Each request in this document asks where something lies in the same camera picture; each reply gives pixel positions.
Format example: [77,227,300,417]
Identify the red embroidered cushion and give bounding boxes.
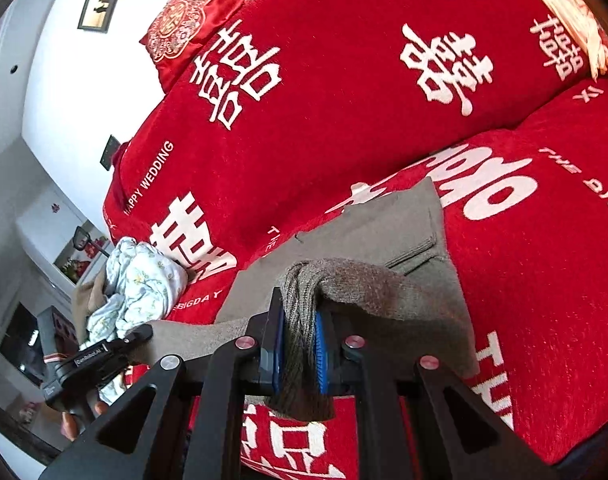
[140,0,245,94]

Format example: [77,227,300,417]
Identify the cream folded cloth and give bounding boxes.
[526,0,608,79]

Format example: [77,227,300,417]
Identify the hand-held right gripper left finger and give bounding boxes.
[38,287,287,480]

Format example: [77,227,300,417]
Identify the beige cloth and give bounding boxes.
[72,272,117,345]

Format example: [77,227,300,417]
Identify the white cabinet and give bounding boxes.
[15,199,113,307]

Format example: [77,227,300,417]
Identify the red printed sofa cover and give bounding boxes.
[101,0,608,480]

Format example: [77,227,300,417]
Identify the framed wall picture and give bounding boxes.
[77,0,126,35]

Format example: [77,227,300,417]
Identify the dark screen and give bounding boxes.
[0,301,41,377]

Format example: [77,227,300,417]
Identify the white floral cloth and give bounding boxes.
[86,236,188,353]

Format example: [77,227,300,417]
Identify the person's left hand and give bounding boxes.
[60,397,111,444]

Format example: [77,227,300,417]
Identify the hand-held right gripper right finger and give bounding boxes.
[314,309,560,480]

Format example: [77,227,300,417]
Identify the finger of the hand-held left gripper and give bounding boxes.
[111,323,153,357]

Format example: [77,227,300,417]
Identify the grey knit sweater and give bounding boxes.
[134,177,480,422]

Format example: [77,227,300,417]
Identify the dark wall switch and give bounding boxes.
[99,134,121,171]

